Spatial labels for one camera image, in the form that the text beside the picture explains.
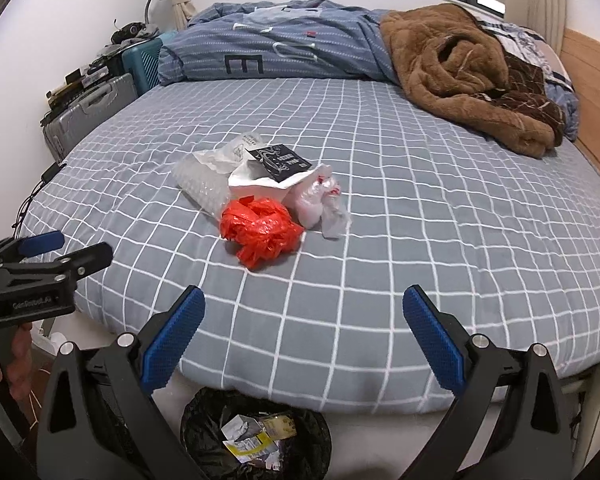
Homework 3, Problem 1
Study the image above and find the pile of dark small boxes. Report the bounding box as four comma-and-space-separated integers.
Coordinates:
47, 52, 126, 111

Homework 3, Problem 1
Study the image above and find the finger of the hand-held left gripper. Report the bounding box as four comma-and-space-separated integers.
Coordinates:
0, 231, 65, 263
0, 242, 113, 286

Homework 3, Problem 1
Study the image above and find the black lined trash bin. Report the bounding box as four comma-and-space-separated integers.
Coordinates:
180, 387, 333, 480

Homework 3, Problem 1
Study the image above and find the blue striped duvet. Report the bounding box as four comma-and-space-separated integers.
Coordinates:
158, 1, 406, 83

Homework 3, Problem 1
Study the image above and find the blue white patterned pillow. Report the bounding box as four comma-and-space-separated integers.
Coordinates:
480, 20, 581, 141

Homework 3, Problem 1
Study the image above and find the yellow white snack wrapper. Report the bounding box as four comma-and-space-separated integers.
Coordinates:
224, 434, 283, 462

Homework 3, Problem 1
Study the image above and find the bubble wrap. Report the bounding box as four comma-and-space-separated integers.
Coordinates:
172, 152, 231, 221

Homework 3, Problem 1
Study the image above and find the clear plastic bag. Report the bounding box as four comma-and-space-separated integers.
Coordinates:
290, 175, 341, 228

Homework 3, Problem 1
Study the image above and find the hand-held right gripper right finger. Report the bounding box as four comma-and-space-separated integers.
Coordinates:
402, 284, 578, 480

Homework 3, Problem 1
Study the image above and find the white tissue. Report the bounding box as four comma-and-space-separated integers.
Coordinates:
227, 162, 333, 206

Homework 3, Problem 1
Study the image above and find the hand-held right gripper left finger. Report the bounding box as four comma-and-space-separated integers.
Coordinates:
36, 285, 207, 480

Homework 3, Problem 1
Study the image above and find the black packet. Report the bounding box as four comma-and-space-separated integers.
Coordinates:
245, 144, 311, 184

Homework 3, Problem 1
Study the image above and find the grey checked bed sheet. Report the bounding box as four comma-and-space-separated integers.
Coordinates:
20, 77, 600, 413

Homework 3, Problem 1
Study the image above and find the wooden headboard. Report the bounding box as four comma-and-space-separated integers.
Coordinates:
560, 27, 600, 191

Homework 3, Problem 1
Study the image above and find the person's left hand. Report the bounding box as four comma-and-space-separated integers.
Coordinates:
0, 324, 33, 401

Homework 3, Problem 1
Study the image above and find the grey suitcase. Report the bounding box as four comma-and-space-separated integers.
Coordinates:
42, 72, 138, 161

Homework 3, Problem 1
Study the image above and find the brown fleece jacket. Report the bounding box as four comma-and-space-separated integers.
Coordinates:
380, 3, 566, 157

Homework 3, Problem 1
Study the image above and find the dark cloth pile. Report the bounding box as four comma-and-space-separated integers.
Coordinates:
111, 21, 162, 43

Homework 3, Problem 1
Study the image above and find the clear wrapper with white print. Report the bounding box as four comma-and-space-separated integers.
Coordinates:
321, 192, 353, 240

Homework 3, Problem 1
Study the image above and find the teal suitcase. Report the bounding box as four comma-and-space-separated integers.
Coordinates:
121, 39, 163, 96

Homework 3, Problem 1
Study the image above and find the red plastic bag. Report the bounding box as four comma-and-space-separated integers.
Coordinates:
220, 197, 306, 271

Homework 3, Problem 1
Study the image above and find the clear packet with white label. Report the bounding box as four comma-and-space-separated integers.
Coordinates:
192, 132, 263, 176

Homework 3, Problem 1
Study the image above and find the black charger cable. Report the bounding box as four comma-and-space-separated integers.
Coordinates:
11, 161, 68, 233

